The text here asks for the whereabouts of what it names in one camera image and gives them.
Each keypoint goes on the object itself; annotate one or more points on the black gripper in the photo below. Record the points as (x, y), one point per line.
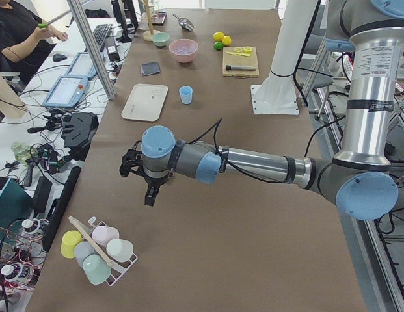
(152, 183)

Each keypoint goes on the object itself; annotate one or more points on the light blue plastic cup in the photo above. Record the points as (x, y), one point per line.
(186, 94)

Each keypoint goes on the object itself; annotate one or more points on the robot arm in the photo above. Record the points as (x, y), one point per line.
(357, 179)

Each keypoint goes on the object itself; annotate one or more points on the pink cup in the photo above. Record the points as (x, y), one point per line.
(102, 235)

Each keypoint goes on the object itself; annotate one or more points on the white cup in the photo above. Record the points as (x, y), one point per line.
(120, 250)

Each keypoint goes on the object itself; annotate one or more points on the grey cup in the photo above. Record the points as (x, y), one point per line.
(82, 251)

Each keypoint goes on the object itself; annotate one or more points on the yellow cup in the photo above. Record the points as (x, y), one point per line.
(69, 241)

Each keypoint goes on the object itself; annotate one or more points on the mint green cup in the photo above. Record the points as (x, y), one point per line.
(96, 269)

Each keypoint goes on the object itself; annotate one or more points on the metal ice scoop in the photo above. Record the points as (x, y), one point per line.
(185, 23)

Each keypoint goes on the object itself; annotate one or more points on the cream rabbit tray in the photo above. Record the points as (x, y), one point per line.
(145, 102)

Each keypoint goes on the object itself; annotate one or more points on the grey folded cloth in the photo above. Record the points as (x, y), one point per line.
(150, 68)

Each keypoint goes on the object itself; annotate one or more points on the near teach pendant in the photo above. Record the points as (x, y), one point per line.
(66, 92)

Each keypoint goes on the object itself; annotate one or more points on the teach pendant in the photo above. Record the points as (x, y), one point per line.
(82, 65)
(66, 92)

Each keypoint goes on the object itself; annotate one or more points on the black box with label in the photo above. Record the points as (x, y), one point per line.
(112, 50)

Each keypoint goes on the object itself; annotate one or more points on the pink bowl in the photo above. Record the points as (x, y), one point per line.
(183, 50)

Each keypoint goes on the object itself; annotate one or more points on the far teach pendant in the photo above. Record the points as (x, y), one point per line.
(82, 65)

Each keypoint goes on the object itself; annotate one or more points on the steel muddler black tip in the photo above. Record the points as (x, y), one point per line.
(240, 68)

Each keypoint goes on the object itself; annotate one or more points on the wooden cutting board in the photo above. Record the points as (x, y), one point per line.
(240, 61)

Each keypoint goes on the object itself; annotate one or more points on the green bowl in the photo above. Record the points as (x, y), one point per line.
(160, 39)

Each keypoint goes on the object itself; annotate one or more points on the wooden mug tree stand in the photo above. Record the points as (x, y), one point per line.
(149, 10)

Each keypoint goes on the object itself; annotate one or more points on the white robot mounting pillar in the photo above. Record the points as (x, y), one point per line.
(276, 95)

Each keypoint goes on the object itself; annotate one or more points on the green lime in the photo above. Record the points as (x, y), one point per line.
(218, 46)

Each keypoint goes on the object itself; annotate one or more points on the black computer mouse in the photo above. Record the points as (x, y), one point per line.
(58, 57)

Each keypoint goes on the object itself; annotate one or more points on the yellow plastic knife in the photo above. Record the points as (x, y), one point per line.
(238, 53)

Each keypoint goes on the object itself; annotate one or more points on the black keyboard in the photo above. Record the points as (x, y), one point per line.
(100, 34)

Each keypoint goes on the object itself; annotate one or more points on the whole yellow lemon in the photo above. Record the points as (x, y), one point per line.
(218, 36)
(226, 40)

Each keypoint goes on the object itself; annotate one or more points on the dark tray at table end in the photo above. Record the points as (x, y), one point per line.
(159, 18)

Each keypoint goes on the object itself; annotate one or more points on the person in black shirt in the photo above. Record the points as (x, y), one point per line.
(23, 43)

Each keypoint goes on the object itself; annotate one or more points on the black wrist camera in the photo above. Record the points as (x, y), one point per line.
(132, 162)

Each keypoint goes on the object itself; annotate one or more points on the wooden rack handle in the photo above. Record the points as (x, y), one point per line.
(85, 232)

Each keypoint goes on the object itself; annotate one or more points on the white wire cup rack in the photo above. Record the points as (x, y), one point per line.
(119, 269)

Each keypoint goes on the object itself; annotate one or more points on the aluminium frame post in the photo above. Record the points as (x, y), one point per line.
(90, 43)

